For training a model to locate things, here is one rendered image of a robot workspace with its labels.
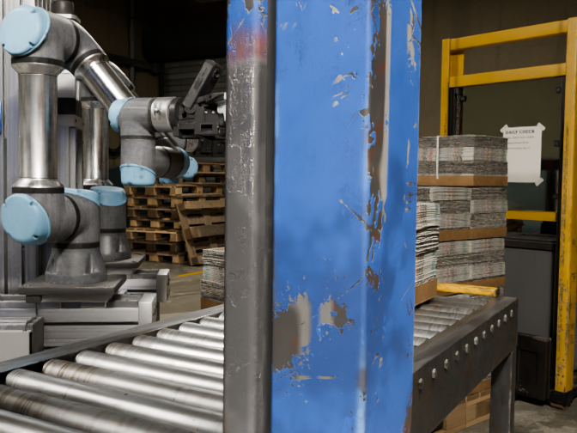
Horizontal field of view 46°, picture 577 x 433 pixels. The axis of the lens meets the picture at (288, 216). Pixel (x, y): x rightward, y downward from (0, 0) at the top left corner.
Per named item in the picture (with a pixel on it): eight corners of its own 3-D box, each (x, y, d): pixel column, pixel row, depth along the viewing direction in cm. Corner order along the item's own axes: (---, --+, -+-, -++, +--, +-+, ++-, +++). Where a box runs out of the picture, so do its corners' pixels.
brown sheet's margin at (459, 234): (361, 235, 304) (361, 226, 303) (401, 233, 323) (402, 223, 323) (431, 241, 276) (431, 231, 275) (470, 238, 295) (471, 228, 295)
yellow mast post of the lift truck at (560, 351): (546, 388, 328) (559, 19, 319) (555, 385, 334) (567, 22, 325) (564, 393, 321) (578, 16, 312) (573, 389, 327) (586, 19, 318)
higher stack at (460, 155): (397, 406, 328) (403, 137, 321) (434, 393, 348) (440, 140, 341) (466, 429, 299) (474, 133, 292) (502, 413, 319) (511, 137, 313)
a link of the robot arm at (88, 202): (110, 240, 176) (110, 187, 175) (77, 245, 163) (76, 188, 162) (71, 238, 180) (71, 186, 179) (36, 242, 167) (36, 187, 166)
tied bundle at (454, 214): (360, 237, 303) (361, 185, 302) (401, 234, 323) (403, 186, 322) (430, 243, 275) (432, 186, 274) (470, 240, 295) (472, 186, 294)
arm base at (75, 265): (37, 284, 164) (37, 243, 164) (52, 276, 179) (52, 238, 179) (101, 284, 166) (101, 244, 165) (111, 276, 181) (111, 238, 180)
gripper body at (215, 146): (218, 155, 260) (189, 154, 254) (220, 132, 259) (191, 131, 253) (227, 157, 254) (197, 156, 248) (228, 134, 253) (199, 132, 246)
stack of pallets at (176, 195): (179, 252, 1011) (179, 163, 1005) (233, 255, 971) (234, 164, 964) (120, 260, 891) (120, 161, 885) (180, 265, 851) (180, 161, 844)
